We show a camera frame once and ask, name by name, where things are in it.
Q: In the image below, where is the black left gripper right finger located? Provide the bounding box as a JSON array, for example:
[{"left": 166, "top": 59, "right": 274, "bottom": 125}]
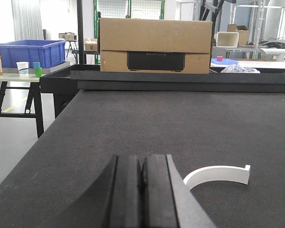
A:
[{"left": 142, "top": 154, "right": 216, "bottom": 228}]

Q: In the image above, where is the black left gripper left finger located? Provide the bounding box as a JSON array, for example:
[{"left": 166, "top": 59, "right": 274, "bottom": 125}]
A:
[{"left": 39, "top": 155, "right": 142, "bottom": 228}]

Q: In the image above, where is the white curved PVC pipe clamp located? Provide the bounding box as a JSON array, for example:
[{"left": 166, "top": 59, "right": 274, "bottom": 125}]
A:
[{"left": 183, "top": 165, "right": 251, "bottom": 190}]

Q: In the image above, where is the clear plastic bag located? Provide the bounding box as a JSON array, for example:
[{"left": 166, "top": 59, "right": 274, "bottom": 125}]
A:
[{"left": 221, "top": 64, "right": 260, "bottom": 74}]

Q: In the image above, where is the black foam board stack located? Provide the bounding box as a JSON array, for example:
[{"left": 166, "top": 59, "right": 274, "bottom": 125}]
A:
[{"left": 70, "top": 70, "right": 285, "bottom": 93}]

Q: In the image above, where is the large cardboard box black label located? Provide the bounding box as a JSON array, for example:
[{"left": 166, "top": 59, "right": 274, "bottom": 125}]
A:
[{"left": 98, "top": 18, "right": 213, "bottom": 74}]

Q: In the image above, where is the white paper cup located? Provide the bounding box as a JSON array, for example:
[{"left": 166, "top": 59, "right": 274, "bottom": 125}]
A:
[{"left": 16, "top": 61, "right": 29, "bottom": 76}]

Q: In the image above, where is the blue plastic crate on table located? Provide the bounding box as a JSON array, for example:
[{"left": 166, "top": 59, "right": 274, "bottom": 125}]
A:
[{"left": 0, "top": 39, "right": 66, "bottom": 69}]

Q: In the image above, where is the folding side table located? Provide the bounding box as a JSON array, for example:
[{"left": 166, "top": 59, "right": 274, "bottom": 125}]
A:
[{"left": 0, "top": 60, "right": 72, "bottom": 184}]

